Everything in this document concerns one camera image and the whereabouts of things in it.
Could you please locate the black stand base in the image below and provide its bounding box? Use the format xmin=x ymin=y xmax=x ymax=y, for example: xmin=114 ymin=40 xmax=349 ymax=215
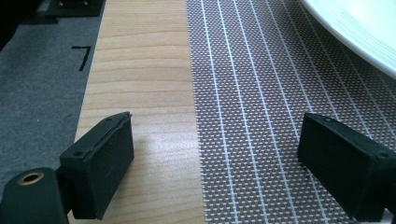
xmin=43 ymin=0 xmax=106 ymax=18

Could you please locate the white plate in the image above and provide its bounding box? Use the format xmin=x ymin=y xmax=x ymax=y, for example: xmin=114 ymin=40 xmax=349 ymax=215
xmin=300 ymin=0 xmax=396 ymax=79

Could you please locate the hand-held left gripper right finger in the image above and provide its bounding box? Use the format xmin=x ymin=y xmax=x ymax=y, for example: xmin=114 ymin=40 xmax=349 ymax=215
xmin=296 ymin=112 xmax=396 ymax=223

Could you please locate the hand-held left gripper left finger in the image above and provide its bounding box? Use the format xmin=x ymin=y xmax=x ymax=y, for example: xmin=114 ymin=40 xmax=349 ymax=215
xmin=59 ymin=111 xmax=135 ymax=221

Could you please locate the brown woven striped placemat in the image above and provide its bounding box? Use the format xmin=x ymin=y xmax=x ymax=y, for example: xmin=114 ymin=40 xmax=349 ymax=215
xmin=185 ymin=0 xmax=396 ymax=224

